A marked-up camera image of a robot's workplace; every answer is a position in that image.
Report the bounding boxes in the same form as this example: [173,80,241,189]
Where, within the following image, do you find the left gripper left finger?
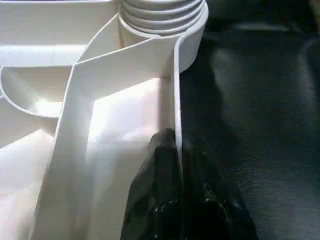
[121,128,182,240]

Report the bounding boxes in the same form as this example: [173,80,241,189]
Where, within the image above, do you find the white plastic table top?
[0,0,210,240]

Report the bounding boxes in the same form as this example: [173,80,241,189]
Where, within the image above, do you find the black work mat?
[175,0,320,240]

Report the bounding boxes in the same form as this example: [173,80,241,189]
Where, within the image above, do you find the white plastic table leg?
[119,0,207,36]

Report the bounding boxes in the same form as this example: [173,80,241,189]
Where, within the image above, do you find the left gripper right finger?
[180,137,260,240]

